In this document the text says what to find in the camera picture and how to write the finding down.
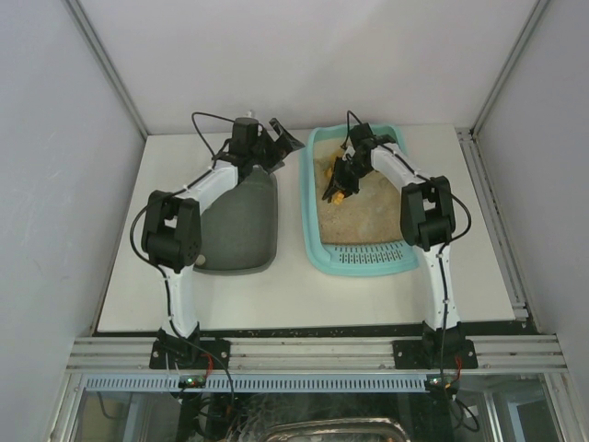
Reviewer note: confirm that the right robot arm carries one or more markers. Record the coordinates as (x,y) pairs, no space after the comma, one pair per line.
(427,221)

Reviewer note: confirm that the teal litter box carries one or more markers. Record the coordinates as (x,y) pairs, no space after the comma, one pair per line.
(362,260)

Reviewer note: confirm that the metal bowl below table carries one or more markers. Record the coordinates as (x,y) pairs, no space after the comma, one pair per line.
(378,428)

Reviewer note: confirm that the aluminium mounting rail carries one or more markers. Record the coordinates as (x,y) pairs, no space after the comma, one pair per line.
(495,354)

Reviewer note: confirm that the dark grey plastic tray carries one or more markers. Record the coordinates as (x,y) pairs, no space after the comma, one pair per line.
(239,230)

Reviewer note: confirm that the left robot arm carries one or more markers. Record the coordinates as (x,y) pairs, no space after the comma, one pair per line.
(167,233)

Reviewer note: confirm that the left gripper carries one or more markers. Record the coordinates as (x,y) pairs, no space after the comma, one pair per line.
(274,148)

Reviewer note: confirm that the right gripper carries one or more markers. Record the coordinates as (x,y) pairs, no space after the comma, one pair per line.
(343,175)

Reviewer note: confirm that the orange litter scoop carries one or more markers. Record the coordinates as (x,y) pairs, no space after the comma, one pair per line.
(341,183)

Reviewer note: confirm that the beige cat litter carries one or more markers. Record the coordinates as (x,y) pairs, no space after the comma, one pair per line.
(370,216)

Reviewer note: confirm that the blue slotted cable duct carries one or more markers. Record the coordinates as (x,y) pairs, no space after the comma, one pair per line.
(258,383)

